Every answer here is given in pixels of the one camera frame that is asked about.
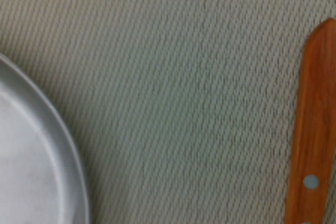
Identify wooden handled fork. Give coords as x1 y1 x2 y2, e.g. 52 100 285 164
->
285 18 336 224

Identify beige woven placemat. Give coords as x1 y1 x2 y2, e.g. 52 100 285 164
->
0 0 336 224

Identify round silver metal plate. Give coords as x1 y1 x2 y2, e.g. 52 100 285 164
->
0 54 91 224

